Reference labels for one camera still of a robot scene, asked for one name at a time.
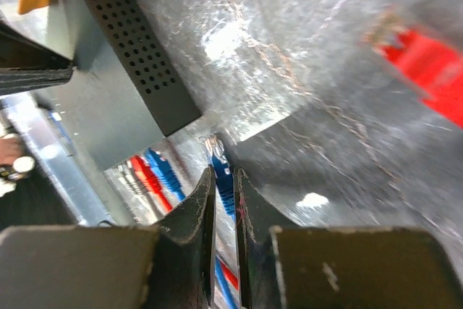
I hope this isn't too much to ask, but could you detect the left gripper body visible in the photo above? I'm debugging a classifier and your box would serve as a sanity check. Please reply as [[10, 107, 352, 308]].
[[1, 133, 35, 193]]

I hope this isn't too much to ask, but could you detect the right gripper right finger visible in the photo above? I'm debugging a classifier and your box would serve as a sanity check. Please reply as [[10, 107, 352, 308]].
[[233, 167, 462, 308]]

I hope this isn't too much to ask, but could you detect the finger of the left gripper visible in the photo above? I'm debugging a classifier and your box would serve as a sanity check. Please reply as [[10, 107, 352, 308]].
[[1, 20, 74, 96]]

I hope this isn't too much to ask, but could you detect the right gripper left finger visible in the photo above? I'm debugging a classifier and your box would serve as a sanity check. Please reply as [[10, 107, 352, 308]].
[[1, 168, 216, 308]]

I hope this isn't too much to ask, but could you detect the black network switch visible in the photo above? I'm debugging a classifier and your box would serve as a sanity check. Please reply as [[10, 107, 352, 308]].
[[46, 0, 201, 170]]

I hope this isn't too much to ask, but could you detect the blue ethernet cable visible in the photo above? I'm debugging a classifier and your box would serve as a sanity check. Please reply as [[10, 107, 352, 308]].
[[197, 134, 239, 309], [144, 148, 187, 203]]

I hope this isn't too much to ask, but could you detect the grey ethernet cable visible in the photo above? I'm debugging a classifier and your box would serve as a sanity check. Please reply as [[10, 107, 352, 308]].
[[115, 164, 162, 216]]

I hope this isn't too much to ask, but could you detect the red ethernet cable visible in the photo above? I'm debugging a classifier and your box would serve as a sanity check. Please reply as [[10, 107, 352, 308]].
[[128, 155, 174, 214]]

